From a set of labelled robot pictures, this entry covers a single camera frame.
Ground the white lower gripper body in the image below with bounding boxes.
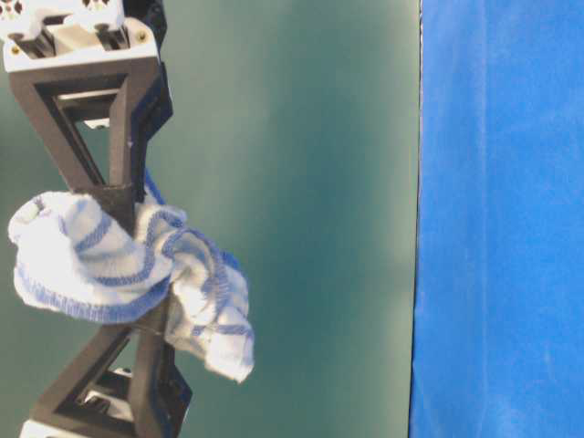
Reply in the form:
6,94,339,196
17,419,138,438

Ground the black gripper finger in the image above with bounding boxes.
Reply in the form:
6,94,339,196
123,0,173,203
158,296,193,437
30,325,167,437
9,57,160,234

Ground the white towel with blue stripes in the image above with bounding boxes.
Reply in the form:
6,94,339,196
8,179,255,382

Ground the blue cloth table cover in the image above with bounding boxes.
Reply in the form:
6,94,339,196
409,1,583,437

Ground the white upper gripper body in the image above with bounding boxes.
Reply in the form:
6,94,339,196
1,0,159,72

